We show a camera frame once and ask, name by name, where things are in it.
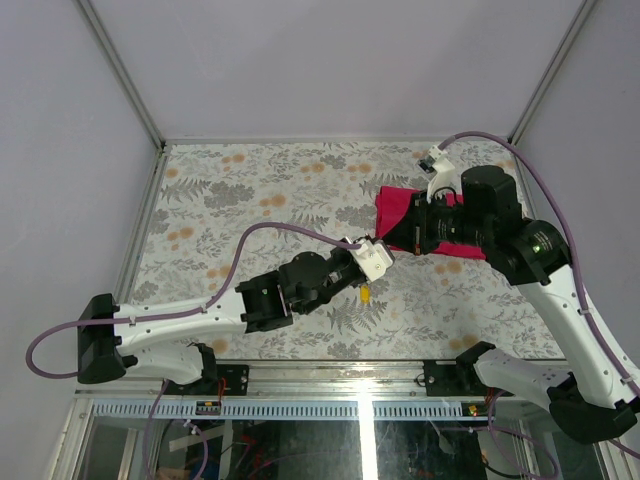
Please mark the left aluminium frame post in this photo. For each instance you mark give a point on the left aluminium frame post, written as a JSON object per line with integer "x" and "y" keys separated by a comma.
{"x": 109, "y": 51}

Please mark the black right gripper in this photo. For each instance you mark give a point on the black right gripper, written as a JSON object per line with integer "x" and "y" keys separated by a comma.
{"x": 412, "y": 229}

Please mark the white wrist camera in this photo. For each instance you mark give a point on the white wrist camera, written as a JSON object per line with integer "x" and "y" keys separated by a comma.
{"x": 373, "y": 257}
{"x": 438, "y": 168}

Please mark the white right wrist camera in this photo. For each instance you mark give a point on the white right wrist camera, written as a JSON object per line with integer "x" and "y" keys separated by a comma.
{"x": 438, "y": 168}

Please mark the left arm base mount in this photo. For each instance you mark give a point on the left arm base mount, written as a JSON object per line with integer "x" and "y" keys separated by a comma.
{"x": 226, "y": 380}

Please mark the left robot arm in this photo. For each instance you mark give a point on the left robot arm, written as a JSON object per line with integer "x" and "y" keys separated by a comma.
{"x": 119, "y": 340}

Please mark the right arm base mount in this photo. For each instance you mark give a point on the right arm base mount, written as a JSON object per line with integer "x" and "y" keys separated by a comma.
{"x": 442, "y": 379}

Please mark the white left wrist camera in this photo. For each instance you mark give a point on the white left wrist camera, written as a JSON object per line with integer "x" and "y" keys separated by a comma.
{"x": 373, "y": 257}

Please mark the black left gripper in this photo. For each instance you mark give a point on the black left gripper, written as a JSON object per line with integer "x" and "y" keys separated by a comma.
{"x": 346, "y": 253}

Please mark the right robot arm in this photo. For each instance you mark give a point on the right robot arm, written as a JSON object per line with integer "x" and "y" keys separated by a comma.
{"x": 591, "y": 401}

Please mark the red folded cloth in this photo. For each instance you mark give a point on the red folded cloth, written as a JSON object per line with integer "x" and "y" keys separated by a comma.
{"x": 391, "y": 205}

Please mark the key with yellow tag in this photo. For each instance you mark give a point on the key with yellow tag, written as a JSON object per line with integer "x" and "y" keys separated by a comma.
{"x": 365, "y": 294}

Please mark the aluminium front rail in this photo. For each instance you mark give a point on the aluminium front rail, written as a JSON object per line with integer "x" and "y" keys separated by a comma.
{"x": 292, "y": 390}

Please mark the right aluminium frame post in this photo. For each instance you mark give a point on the right aluminium frame post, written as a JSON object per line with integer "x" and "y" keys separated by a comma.
{"x": 578, "y": 23}

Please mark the aluminium frame post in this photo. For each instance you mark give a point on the aluminium frame post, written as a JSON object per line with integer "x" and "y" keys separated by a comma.
{"x": 578, "y": 23}
{"x": 109, "y": 51}

